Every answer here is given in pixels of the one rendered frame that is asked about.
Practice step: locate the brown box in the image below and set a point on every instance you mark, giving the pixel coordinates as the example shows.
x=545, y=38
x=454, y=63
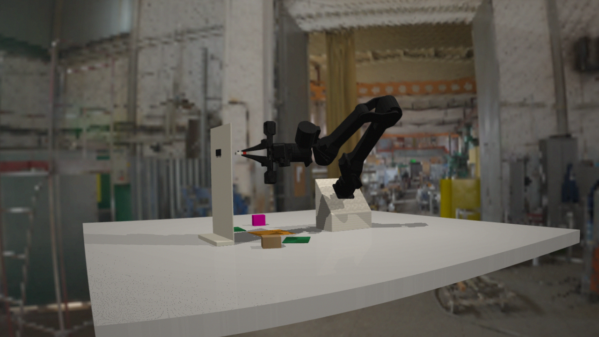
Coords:
x=271, y=241

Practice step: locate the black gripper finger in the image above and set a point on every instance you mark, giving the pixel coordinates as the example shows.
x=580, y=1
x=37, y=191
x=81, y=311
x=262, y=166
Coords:
x=260, y=146
x=260, y=159

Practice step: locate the magenta block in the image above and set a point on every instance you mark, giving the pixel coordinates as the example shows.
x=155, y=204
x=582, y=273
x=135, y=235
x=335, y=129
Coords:
x=258, y=220

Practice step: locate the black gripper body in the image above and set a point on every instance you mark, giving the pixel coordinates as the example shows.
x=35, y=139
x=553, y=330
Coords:
x=269, y=129

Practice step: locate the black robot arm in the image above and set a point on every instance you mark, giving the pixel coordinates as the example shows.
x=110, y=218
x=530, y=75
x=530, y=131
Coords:
x=387, y=114

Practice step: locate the orange flat square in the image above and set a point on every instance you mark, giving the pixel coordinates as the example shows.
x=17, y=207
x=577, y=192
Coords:
x=274, y=232

